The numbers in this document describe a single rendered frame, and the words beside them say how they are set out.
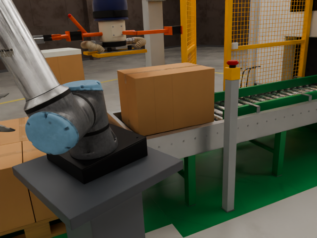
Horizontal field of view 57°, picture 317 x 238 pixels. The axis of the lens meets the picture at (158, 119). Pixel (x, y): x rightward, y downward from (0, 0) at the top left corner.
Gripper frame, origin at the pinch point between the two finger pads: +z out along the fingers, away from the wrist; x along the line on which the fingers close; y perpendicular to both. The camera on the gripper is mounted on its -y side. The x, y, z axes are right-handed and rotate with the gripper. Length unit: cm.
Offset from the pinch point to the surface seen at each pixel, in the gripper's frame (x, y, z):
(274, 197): 90, 34, 160
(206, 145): 45, 46, 110
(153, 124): 28, 58, 76
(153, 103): 14, 57, 76
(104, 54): -19, 55, 47
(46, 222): 81, 54, 1
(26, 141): 37, 88, -7
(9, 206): 64, 51, -17
